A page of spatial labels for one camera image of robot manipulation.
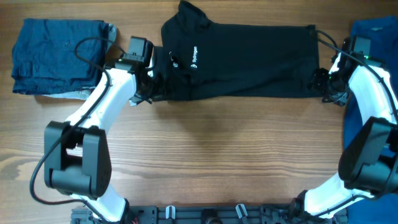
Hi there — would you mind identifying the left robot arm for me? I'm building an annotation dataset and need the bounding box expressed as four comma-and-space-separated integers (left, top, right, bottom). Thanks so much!
30, 37, 155, 223

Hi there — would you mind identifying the bright blue polo shirt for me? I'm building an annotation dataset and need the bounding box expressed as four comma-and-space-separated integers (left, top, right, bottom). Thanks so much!
343, 16, 397, 224

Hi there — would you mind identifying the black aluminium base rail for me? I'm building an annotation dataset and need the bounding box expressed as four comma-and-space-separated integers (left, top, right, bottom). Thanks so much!
70, 203, 348, 224

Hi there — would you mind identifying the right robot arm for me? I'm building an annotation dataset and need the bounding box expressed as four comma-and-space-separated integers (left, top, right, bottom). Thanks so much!
283, 35, 397, 223

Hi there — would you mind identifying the folded dark blue garment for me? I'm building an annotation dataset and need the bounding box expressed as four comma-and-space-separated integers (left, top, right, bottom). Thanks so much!
11, 19, 109, 95

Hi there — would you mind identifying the right white rail clip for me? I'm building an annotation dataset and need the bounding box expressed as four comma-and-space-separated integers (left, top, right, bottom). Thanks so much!
235, 203, 248, 220

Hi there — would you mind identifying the folded light grey garment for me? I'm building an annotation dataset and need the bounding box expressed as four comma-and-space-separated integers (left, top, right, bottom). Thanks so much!
45, 24, 117, 100

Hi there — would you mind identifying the black polo shirt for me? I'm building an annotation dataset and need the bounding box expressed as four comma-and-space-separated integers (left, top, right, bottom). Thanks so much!
154, 1, 319, 101

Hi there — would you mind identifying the white rail clip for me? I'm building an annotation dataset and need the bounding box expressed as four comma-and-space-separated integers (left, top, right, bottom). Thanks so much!
165, 205, 176, 220
235, 203, 248, 220

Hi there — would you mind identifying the left white rail clip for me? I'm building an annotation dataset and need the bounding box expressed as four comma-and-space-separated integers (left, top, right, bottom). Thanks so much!
165, 205, 176, 220

